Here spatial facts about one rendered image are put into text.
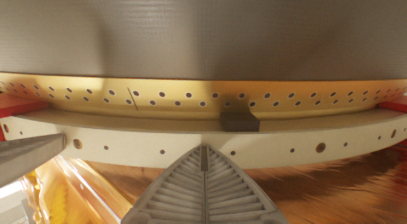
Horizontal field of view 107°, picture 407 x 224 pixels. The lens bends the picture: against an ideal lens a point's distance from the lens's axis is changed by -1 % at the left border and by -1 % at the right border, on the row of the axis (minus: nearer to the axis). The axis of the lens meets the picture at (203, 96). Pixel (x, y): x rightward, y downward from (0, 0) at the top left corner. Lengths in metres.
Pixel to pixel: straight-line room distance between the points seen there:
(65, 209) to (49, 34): 0.32
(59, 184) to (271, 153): 0.43
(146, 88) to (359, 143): 0.30
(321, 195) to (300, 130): 0.08
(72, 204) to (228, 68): 0.38
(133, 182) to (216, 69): 0.18
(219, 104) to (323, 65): 0.13
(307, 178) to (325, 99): 0.11
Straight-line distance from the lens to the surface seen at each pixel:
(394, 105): 0.45
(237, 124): 0.19
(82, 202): 0.40
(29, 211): 1.65
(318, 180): 0.29
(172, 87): 0.19
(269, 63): 0.18
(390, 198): 0.32
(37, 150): 0.23
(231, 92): 0.19
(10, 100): 0.40
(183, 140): 0.19
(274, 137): 0.21
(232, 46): 0.16
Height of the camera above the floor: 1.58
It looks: 14 degrees up
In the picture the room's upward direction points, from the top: 179 degrees counter-clockwise
